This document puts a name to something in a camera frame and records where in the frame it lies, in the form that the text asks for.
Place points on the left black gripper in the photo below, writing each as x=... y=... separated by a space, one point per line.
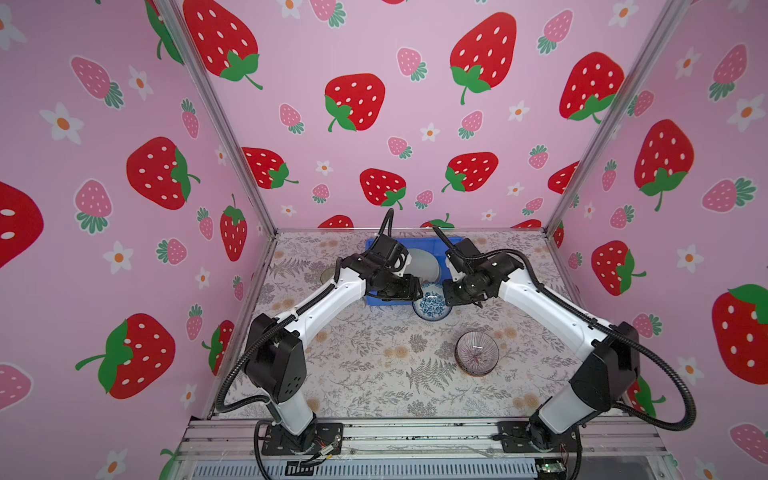
x=409 y=293

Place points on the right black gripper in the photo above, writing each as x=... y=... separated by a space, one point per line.
x=449 y=297

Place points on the blue patterned bowl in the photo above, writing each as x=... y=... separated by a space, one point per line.
x=432 y=306

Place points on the green flower plate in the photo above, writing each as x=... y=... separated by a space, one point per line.
x=424 y=265

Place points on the purple striped bowl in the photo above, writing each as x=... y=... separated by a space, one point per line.
x=476 y=353

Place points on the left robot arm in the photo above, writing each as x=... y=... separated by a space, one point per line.
x=275 y=349

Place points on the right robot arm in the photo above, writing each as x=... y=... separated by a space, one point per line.
x=609 y=366

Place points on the blue plastic bin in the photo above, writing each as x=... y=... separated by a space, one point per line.
x=436 y=247

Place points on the green glass cup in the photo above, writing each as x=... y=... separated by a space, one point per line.
x=327 y=275

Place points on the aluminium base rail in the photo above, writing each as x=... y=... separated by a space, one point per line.
x=437 y=448

